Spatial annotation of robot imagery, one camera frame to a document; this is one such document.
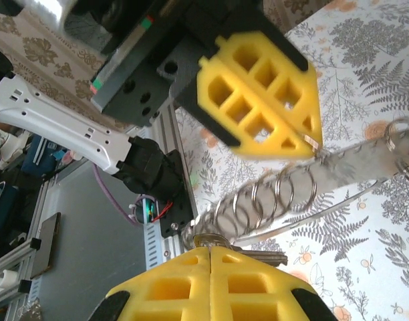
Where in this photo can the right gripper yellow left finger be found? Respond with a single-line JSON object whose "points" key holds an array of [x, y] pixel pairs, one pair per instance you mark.
{"points": [[198, 277]]}

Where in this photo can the aluminium frame bar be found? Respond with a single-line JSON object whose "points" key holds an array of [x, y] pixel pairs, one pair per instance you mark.
{"points": [[10, 261]]}

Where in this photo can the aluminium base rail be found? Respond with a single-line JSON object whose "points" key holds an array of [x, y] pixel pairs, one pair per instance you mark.
{"points": [[171, 249]]}

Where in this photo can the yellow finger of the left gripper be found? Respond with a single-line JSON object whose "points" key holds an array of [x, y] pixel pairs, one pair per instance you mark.
{"points": [[278, 53], [274, 147]]}

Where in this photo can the blue bag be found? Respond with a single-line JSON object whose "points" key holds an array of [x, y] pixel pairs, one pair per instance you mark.
{"points": [[40, 150]]}

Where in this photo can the black smartphone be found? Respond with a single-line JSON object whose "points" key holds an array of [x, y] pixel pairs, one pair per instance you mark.
{"points": [[45, 244]]}

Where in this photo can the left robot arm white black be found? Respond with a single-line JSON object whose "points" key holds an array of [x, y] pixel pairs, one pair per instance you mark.
{"points": [[57, 123]]}

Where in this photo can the small green circuit board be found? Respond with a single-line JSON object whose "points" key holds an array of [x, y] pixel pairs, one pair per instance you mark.
{"points": [[147, 210]]}

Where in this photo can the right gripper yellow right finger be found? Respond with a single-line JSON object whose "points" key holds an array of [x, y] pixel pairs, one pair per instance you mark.
{"points": [[221, 277]]}

